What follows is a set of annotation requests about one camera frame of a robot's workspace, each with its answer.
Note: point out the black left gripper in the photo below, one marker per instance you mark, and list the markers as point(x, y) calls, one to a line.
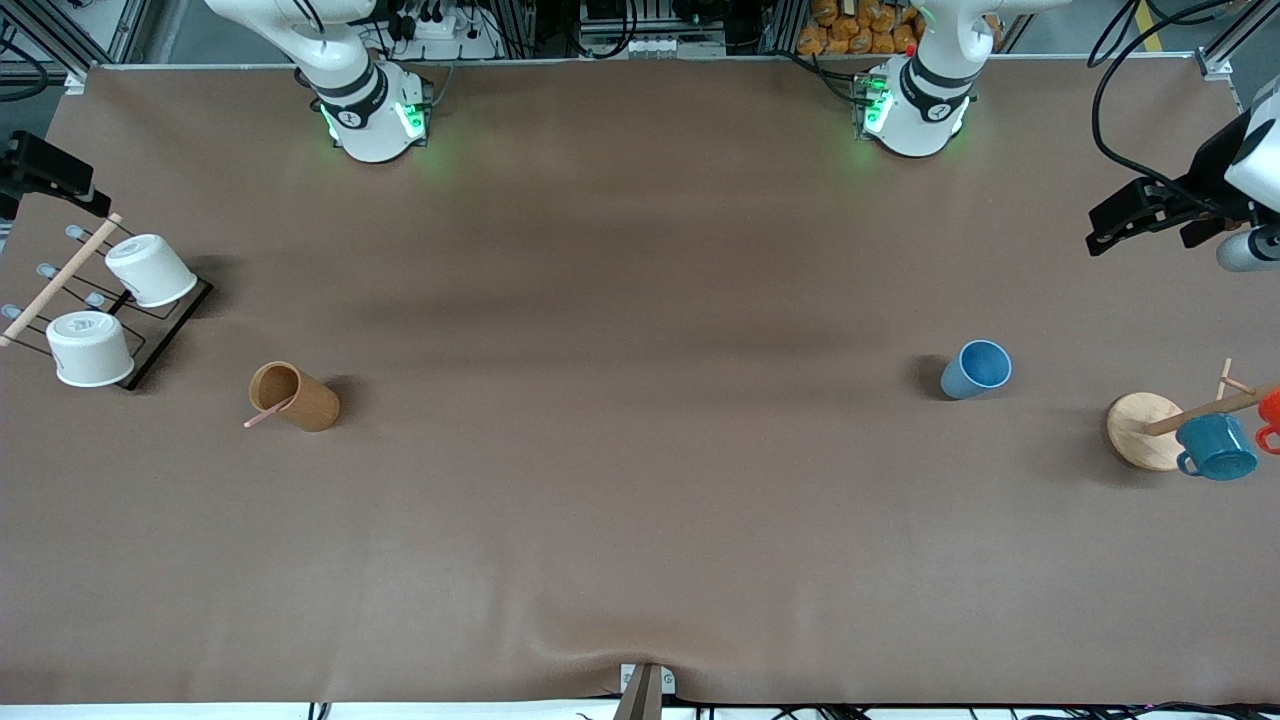
point(1207, 175)

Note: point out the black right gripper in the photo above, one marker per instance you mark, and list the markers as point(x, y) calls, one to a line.
point(38, 165)

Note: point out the light blue plastic cup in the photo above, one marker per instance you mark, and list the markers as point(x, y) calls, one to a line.
point(975, 368)

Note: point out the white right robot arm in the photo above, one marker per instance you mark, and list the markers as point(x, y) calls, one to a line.
point(365, 120)

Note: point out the white paper cup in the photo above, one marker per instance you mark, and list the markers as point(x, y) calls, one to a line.
point(90, 350)
point(152, 268)

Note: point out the pink chopstick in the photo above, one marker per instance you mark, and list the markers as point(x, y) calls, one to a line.
point(262, 417)

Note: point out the brown wooden cup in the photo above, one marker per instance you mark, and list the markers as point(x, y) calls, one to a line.
point(310, 402)

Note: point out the light wooden rod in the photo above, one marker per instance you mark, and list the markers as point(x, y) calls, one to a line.
point(60, 283)

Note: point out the wooden mug tree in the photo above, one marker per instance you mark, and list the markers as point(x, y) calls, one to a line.
point(1140, 428)

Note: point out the red enamel mug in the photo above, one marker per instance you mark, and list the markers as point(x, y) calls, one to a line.
point(1272, 410)

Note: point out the teal enamel mug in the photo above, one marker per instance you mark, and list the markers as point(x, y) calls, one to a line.
point(1215, 448)

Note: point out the orange bread pile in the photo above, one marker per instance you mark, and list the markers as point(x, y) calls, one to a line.
point(850, 30)

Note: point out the white power strip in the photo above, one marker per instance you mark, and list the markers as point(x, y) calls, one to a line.
point(440, 35)

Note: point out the aluminium frame post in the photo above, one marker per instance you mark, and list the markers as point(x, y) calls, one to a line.
point(1235, 40)
point(60, 35)

